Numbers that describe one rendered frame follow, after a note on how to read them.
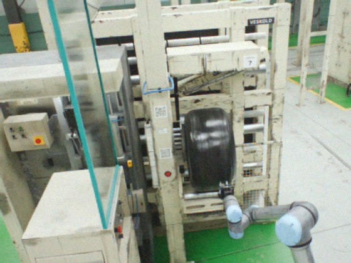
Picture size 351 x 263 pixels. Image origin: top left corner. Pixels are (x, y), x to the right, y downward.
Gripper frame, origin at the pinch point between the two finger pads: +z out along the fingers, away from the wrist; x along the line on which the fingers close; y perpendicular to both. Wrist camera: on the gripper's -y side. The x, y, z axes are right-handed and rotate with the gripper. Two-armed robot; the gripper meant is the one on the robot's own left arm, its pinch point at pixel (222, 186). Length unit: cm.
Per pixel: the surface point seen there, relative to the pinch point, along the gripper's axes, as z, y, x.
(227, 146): 9.8, 21.5, -5.2
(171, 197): 30.7, -20.5, 31.9
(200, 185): 11.9, -3.7, 12.2
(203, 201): 21.8, -21.6, 10.6
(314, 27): 1018, 28, -505
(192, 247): 78, -102, 19
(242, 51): 46, 72, -24
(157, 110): 23, 45, 34
